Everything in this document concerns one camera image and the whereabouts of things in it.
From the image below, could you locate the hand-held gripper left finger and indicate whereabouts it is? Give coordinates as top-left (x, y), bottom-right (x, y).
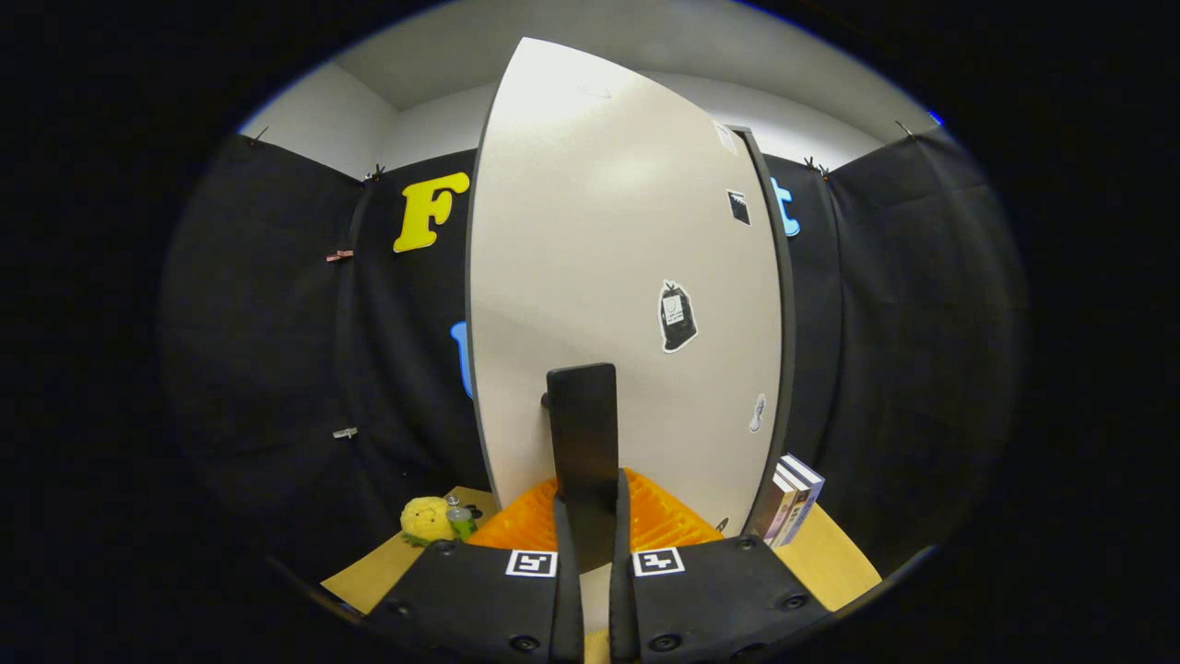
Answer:
top-left (364, 478), bottom-right (586, 664)

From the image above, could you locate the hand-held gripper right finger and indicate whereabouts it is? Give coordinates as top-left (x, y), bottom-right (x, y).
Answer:
top-left (608, 468), bottom-right (831, 664)

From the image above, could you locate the dark grey shoe cabinet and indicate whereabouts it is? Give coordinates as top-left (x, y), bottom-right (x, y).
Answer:
top-left (728, 124), bottom-right (798, 538)

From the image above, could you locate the beige shoe cabinet door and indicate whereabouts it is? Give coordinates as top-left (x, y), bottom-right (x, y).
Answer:
top-left (466, 37), bottom-right (785, 633)

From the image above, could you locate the yellow pineapple plush toy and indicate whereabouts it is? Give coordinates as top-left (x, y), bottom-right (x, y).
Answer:
top-left (400, 496), bottom-right (457, 548)

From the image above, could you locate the beige book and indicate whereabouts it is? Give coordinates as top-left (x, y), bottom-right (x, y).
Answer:
top-left (774, 461), bottom-right (812, 547)

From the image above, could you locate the lavender book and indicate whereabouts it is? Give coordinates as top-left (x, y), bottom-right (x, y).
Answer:
top-left (782, 453), bottom-right (826, 547)

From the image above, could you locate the black backdrop cloth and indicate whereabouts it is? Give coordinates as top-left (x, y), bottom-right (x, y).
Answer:
top-left (161, 124), bottom-right (1032, 591)

